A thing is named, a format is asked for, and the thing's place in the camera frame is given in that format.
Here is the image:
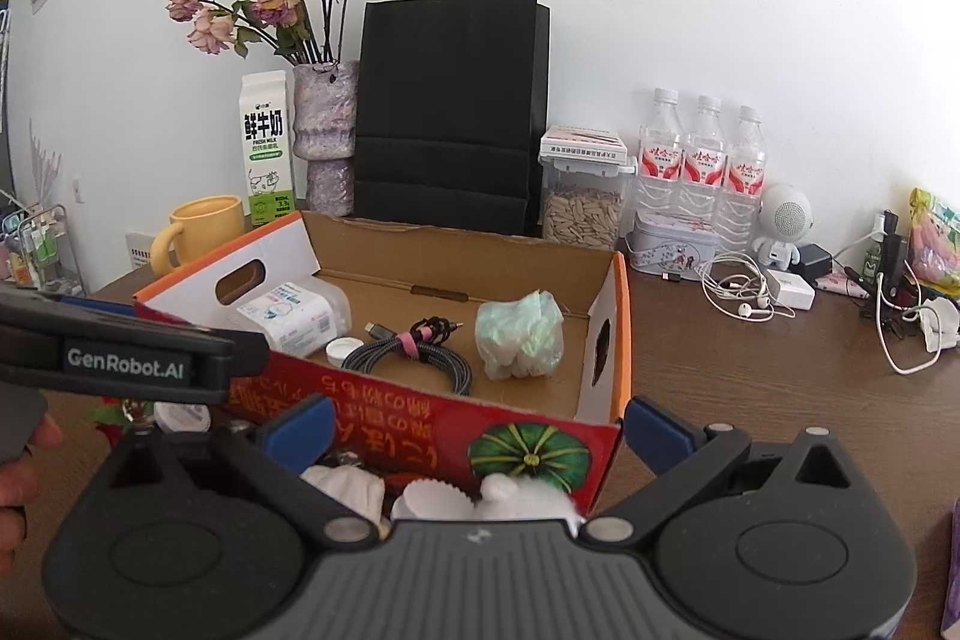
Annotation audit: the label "black power adapter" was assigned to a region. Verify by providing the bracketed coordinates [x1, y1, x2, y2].
[789, 244, 833, 284]

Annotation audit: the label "white charger block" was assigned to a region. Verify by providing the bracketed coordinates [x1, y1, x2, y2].
[765, 268, 815, 312]

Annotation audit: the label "left water bottle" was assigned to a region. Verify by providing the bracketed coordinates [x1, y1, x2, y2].
[638, 88, 683, 214]

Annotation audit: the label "white round robot toy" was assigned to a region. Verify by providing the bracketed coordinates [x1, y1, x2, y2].
[752, 184, 814, 271]

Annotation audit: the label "colourful snack bag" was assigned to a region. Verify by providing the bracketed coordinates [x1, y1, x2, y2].
[908, 188, 960, 299]

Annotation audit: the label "right water bottle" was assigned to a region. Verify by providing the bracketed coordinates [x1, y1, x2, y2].
[715, 106, 768, 250]

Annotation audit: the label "large white ribbed cap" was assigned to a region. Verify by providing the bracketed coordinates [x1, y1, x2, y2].
[473, 474, 584, 536]

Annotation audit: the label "red orange cardboard box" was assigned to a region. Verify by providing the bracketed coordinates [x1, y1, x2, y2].
[133, 213, 631, 512]

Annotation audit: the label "small white round lid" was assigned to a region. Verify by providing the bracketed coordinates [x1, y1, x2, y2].
[325, 336, 364, 367]

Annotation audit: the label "middle water bottle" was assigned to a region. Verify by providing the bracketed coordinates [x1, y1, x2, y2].
[677, 96, 727, 223]

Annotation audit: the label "purple textured vase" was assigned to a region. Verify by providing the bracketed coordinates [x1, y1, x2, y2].
[293, 60, 359, 216]

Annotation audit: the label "small green bottle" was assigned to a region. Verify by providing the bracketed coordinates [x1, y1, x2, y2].
[861, 239, 882, 283]

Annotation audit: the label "person's left hand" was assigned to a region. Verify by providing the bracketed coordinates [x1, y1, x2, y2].
[0, 414, 64, 576]

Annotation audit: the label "yellow ceramic mug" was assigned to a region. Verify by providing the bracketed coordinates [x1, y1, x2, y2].
[149, 195, 244, 276]

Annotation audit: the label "red artificial rose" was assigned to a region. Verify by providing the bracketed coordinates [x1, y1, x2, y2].
[89, 398, 155, 448]

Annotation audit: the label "clear seed storage container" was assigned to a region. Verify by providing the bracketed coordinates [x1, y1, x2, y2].
[542, 158, 635, 250]

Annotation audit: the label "white labelled jar lid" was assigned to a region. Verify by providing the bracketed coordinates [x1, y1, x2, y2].
[153, 401, 212, 434]

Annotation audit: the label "white fabric glove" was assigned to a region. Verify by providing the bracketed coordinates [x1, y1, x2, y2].
[301, 464, 386, 525]

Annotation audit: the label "flat white red box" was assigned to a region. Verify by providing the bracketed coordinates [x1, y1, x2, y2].
[540, 125, 628, 166]

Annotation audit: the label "water bottle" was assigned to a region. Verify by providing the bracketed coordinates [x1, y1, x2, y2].
[638, 88, 683, 214]
[715, 106, 768, 250]
[677, 96, 727, 223]

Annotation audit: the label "pink flat item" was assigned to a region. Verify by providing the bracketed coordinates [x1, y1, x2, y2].
[814, 271, 869, 301]

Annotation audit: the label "black paper shopping bag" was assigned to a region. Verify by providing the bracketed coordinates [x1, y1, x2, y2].
[353, 0, 550, 237]

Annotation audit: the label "wire rack with items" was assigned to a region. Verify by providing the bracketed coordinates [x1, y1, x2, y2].
[2, 191, 86, 296]

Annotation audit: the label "white paper cupcake liner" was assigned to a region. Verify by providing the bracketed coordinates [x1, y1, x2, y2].
[391, 479, 473, 521]

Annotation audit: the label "white green milk carton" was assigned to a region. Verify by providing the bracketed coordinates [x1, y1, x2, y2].
[239, 71, 296, 227]

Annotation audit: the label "white wired earphones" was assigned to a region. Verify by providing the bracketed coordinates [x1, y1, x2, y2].
[697, 250, 796, 323]

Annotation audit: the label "white wet wipes pack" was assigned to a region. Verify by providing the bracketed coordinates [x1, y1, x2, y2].
[235, 276, 352, 359]

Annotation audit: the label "coiled black cable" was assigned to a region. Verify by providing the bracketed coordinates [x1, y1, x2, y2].
[340, 315, 475, 396]

